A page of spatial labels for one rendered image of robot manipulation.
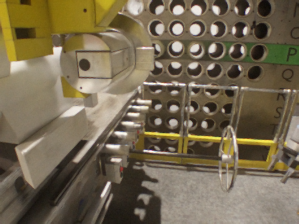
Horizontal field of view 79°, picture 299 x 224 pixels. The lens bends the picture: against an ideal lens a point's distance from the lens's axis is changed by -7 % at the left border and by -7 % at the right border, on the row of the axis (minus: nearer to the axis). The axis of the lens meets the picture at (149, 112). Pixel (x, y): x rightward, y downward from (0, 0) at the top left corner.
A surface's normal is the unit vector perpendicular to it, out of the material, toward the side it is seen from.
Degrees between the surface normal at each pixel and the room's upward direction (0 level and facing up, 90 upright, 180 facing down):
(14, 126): 68
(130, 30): 90
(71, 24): 90
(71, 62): 90
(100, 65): 90
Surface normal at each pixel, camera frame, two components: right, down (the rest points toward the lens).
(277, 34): -0.16, 0.37
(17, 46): 0.99, 0.06
